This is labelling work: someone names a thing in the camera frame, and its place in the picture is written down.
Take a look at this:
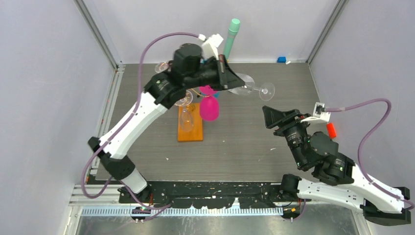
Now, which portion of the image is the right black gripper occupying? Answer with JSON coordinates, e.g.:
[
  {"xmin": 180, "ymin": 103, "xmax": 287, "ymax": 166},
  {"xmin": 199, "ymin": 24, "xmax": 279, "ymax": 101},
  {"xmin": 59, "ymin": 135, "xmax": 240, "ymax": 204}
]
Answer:
[{"xmin": 259, "ymin": 106, "xmax": 308, "ymax": 167}]

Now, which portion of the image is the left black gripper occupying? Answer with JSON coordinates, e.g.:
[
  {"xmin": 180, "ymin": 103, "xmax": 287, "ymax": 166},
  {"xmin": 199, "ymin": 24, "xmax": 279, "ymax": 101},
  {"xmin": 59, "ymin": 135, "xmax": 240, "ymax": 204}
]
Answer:
[{"xmin": 184, "ymin": 54, "xmax": 244, "ymax": 91}]

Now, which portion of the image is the clear wine glass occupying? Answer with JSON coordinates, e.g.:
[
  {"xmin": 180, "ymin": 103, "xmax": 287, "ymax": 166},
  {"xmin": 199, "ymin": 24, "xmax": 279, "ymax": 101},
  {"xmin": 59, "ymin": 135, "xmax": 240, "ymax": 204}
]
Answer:
[{"xmin": 228, "ymin": 73, "xmax": 276, "ymax": 101}]

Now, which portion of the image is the magenta plastic wine glass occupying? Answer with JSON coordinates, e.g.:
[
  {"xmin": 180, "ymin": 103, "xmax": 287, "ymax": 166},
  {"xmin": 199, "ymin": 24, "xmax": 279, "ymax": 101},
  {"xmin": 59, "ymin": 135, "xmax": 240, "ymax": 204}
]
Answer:
[{"xmin": 199, "ymin": 85, "xmax": 220, "ymax": 121}]

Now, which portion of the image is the clear flute glass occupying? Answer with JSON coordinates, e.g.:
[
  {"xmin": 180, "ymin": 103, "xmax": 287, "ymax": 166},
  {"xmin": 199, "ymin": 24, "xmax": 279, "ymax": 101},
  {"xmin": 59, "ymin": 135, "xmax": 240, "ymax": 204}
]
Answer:
[{"xmin": 179, "ymin": 105, "xmax": 194, "ymax": 132}]

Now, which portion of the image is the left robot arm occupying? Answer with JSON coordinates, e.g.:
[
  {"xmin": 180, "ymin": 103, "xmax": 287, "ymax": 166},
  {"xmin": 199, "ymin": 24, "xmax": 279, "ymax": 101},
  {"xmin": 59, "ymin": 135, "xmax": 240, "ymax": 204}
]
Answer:
[{"xmin": 88, "ymin": 43, "xmax": 245, "ymax": 203}]

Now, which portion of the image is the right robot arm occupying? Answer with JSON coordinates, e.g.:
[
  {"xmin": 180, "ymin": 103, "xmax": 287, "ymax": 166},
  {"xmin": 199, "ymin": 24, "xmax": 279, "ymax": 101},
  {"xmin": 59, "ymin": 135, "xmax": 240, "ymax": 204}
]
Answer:
[{"xmin": 262, "ymin": 103, "xmax": 411, "ymax": 226}]

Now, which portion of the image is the orange wooden rack base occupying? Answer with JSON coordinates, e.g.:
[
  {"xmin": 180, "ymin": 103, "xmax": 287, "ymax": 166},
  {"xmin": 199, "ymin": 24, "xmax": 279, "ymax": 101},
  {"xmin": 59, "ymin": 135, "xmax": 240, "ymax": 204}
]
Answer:
[{"xmin": 177, "ymin": 103, "xmax": 204, "ymax": 142}]

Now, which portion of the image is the small blue block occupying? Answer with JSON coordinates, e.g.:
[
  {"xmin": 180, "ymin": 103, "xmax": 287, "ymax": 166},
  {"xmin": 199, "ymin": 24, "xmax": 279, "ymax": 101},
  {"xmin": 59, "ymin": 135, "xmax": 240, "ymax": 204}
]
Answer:
[{"xmin": 277, "ymin": 56, "xmax": 287, "ymax": 63}]

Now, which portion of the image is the mint green cylinder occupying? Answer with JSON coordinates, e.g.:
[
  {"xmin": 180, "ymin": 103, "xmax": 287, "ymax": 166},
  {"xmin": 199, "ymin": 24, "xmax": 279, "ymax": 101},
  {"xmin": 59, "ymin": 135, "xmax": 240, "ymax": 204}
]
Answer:
[{"xmin": 223, "ymin": 18, "xmax": 241, "ymax": 62}]

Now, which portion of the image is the small red block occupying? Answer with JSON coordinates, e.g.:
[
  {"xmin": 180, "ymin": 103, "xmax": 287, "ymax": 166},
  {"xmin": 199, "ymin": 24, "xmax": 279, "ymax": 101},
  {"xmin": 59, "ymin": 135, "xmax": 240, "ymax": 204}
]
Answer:
[{"xmin": 326, "ymin": 122, "xmax": 337, "ymax": 139}]

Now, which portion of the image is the clear glass back left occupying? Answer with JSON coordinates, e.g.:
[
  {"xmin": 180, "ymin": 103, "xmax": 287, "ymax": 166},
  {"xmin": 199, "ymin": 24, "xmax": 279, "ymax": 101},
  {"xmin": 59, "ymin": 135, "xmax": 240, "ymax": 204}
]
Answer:
[{"xmin": 155, "ymin": 61, "xmax": 170, "ymax": 73}]

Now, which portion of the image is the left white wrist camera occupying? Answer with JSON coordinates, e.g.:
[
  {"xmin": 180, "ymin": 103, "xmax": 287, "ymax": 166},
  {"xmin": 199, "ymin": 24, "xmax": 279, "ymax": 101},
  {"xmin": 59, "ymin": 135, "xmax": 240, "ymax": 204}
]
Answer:
[{"xmin": 198, "ymin": 34, "xmax": 224, "ymax": 60}]

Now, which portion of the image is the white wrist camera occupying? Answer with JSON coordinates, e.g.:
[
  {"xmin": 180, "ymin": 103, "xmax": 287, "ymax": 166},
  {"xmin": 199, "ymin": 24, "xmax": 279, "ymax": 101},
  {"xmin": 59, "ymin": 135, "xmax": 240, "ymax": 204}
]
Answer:
[
  {"xmin": 300, "ymin": 102, "xmax": 331, "ymax": 123},
  {"xmin": 198, "ymin": 34, "xmax": 224, "ymax": 60}
]

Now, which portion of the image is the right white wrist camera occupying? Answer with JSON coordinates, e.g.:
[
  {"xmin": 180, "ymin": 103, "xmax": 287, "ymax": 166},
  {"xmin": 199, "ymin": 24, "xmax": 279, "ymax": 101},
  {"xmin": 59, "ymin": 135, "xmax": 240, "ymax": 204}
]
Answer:
[{"xmin": 300, "ymin": 102, "xmax": 331, "ymax": 123}]

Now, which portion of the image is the gold wire glass rack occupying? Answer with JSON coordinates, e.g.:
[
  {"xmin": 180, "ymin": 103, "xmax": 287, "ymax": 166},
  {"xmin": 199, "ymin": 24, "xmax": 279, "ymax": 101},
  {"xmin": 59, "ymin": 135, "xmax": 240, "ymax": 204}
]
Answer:
[{"xmin": 175, "ymin": 89, "xmax": 209, "ymax": 107}]

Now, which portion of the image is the black base frame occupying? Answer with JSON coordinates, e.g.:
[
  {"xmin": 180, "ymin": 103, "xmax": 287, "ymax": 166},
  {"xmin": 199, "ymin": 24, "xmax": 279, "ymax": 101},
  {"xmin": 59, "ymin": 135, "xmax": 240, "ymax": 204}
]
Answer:
[{"xmin": 118, "ymin": 181, "xmax": 299, "ymax": 209}]

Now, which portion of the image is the slotted metal rail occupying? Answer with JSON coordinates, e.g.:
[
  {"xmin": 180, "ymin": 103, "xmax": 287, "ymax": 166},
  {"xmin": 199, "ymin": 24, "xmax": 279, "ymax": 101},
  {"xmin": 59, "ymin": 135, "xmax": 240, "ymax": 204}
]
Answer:
[{"xmin": 80, "ymin": 206, "xmax": 283, "ymax": 217}]

